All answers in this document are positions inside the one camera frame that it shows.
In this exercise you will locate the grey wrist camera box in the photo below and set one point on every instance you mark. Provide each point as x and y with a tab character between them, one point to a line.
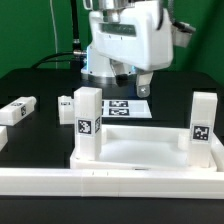
182	33

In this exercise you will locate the white desk top tray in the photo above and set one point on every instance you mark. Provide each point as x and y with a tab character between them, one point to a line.
148	148

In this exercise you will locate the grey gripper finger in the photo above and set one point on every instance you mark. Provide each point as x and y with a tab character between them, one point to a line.
143	84
121	71

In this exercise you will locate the white front fence rail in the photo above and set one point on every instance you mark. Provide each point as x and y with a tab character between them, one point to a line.
111	183

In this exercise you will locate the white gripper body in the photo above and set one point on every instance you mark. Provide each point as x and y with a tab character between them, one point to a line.
142	38

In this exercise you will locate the white U-shaped marker base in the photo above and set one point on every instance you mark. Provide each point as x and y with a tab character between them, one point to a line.
125	108

